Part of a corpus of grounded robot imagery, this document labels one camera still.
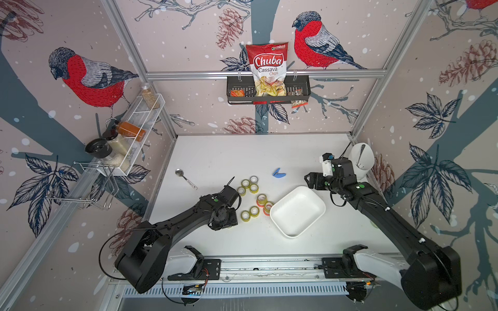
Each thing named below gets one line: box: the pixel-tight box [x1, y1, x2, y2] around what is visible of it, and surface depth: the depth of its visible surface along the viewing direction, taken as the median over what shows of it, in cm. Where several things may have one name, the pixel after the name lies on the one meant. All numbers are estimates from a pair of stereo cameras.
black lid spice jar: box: [84, 138, 115, 161], surface depth 59 cm
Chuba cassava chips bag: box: [246, 42, 289, 97], surface depth 85 cm
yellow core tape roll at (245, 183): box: [241, 178, 251, 188], surface depth 100 cm
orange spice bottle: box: [117, 121, 147, 142], surface depth 73 cm
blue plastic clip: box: [272, 167, 287, 179], surface depth 103 cm
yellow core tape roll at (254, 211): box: [249, 205, 261, 218], surface depth 90 cm
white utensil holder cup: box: [348, 142, 375, 180], surface depth 97 cm
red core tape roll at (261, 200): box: [256, 193, 268, 208], surface depth 92 cm
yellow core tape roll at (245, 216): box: [240, 209, 251, 223], surface depth 89 cm
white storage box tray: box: [269, 185, 327, 239], surface depth 90 cm
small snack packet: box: [291, 88, 309, 109], surface depth 92 cm
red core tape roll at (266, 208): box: [263, 202, 273, 217], surface depth 90 cm
